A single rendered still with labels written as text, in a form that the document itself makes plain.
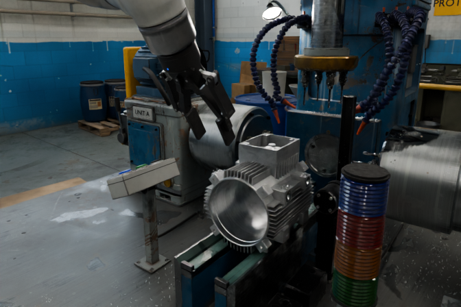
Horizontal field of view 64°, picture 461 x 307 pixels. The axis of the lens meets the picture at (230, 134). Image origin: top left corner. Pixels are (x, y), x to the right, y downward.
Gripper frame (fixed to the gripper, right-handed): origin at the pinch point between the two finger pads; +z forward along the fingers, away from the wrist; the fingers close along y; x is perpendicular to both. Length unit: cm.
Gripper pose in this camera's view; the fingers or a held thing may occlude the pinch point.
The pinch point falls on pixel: (211, 129)
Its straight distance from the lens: 78.7
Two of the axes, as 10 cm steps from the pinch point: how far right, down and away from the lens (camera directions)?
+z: 3.0, 7.4, 6.1
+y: -8.1, -1.5, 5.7
